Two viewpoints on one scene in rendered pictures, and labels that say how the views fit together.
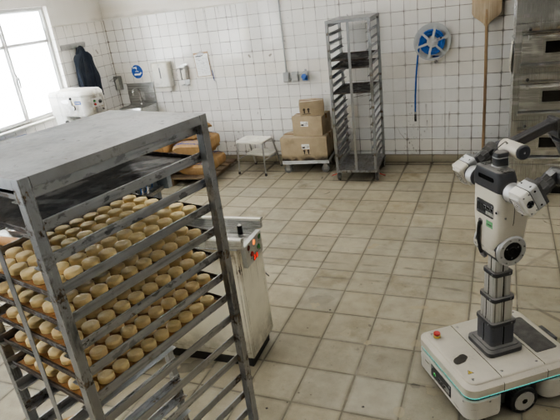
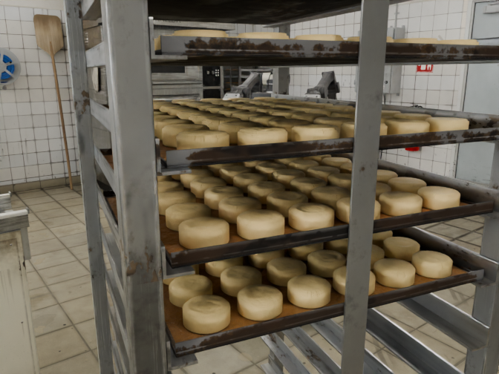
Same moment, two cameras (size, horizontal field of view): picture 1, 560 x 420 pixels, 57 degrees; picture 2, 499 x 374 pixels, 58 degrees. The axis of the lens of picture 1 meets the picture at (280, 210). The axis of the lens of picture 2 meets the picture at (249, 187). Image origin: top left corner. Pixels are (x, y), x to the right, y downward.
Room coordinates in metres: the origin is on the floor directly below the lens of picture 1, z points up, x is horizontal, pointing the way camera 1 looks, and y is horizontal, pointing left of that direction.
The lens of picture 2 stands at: (1.19, 1.21, 1.39)
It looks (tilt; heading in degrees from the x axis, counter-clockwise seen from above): 14 degrees down; 299
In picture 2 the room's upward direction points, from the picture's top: straight up
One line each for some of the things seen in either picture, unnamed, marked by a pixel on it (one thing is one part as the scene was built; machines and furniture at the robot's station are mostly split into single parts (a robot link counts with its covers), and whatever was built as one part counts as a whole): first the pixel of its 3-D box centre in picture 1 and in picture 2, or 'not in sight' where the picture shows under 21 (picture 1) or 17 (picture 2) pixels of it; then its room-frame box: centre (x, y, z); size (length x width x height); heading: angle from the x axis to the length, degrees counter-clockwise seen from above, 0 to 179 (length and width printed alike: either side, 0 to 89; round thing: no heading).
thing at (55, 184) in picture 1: (120, 157); not in sight; (1.43, 0.42, 1.77); 0.64 x 0.03 x 0.03; 142
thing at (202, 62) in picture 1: (203, 66); not in sight; (7.35, 0.78, 1.37); 0.27 x 0.02 x 0.40; 66
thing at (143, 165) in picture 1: (84, 182); not in sight; (1.54, 0.58, 1.68); 0.60 x 0.40 x 0.02; 142
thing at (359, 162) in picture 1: (357, 97); not in sight; (6.05, -1.06, 0.93); 0.64 x 0.51 x 1.78; 159
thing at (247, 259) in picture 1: (252, 247); (17, 234); (2.79, 0.19, 0.77); 0.24 x 0.04 x 0.14; 157
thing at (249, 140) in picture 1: (258, 153); not in sight; (6.71, 0.18, 0.23); 0.45 x 0.45 x 0.46; 58
